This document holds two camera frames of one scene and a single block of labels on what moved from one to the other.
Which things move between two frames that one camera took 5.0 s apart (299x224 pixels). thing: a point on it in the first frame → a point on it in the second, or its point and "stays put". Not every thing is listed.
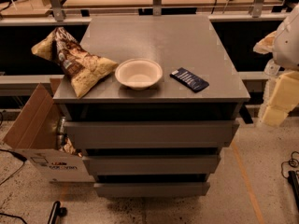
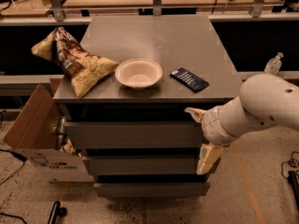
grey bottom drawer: x=151 y=189 stays put
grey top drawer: x=149 y=134 stays put
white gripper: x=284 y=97 → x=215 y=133
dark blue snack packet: x=189 y=80 stays put
